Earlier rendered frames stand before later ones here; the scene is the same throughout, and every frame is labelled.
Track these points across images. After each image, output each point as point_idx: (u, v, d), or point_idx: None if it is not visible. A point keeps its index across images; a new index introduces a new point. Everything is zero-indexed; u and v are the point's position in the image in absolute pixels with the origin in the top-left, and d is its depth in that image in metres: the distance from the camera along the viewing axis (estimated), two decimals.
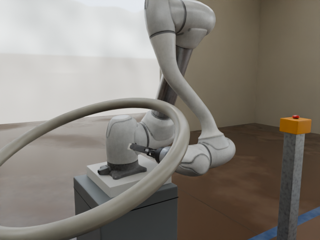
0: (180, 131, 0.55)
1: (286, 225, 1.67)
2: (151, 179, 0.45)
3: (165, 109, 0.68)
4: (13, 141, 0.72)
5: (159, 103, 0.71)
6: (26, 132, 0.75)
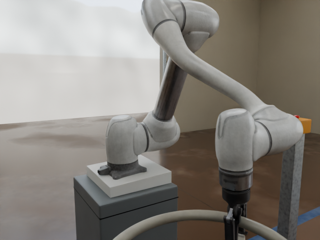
0: None
1: (286, 225, 1.67)
2: None
3: None
4: (123, 233, 0.74)
5: (278, 238, 0.68)
6: (135, 225, 0.77)
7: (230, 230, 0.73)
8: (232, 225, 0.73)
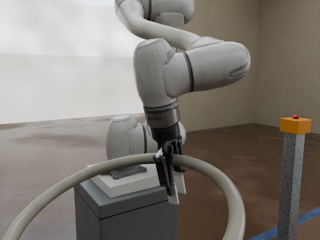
0: (236, 212, 0.50)
1: (286, 225, 1.67)
2: None
3: (214, 176, 0.63)
4: (50, 189, 0.69)
5: (207, 167, 0.66)
6: (64, 180, 0.72)
7: (162, 168, 0.71)
8: (163, 164, 0.70)
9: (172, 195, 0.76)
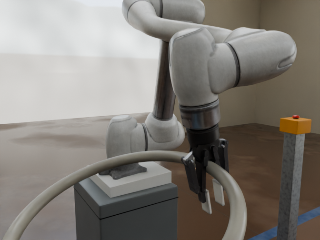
0: (237, 208, 0.50)
1: (286, 225, 1.67)
2: None
3: (215, 173, 0.63)
4: (51, 186, 0.69)
5: (208, 164, 0.66)
6: (65, 177, 0.72)
7: (189, 173, 0.64)
8: (190, 168, 0.64)
9: (203, 203, 0.69)
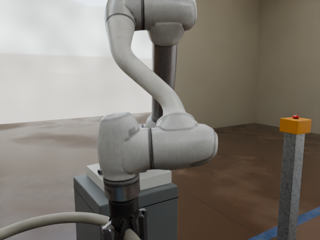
0: None
1: (286, 225, 1.67)
2: None
3: None
4: None
5: (126, 232, 0.70)
6: None
7: None
8: (106, 237, 0.68)
9: None
